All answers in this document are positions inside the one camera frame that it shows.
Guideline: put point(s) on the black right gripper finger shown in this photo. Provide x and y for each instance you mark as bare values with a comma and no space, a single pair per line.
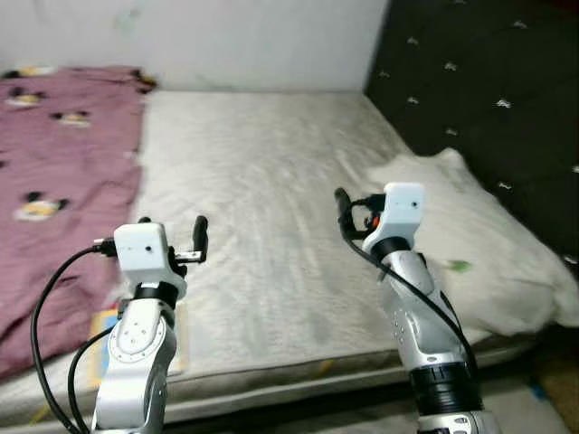
344,212

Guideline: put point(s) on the white pillow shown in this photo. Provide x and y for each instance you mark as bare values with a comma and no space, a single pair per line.
488,244

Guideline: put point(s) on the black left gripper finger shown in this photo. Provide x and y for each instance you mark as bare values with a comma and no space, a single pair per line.
200,237
144,221

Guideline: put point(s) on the brown floor mat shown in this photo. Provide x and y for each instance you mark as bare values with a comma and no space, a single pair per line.
561,398

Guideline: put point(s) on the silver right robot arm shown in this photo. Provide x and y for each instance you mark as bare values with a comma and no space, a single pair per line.
425,316

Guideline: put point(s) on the colourful yellow-edged picture book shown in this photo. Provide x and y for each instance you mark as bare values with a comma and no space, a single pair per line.
181,348

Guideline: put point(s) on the white quilted mattress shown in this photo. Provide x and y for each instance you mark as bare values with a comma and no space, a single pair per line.
271,181

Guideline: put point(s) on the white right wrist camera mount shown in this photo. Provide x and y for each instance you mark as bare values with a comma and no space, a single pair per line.
403,212

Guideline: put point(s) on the black tufted headboard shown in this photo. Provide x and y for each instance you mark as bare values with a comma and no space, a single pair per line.
479,72

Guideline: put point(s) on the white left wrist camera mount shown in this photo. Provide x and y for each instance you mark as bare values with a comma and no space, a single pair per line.
145,258

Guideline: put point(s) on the small green scrap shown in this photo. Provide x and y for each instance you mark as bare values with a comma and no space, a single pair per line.
459,266

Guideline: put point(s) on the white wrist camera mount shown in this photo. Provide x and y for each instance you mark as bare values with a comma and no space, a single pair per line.
403,212
145,258

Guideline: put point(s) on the purple cartoon print blanket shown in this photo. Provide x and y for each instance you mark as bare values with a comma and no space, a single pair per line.
63,163

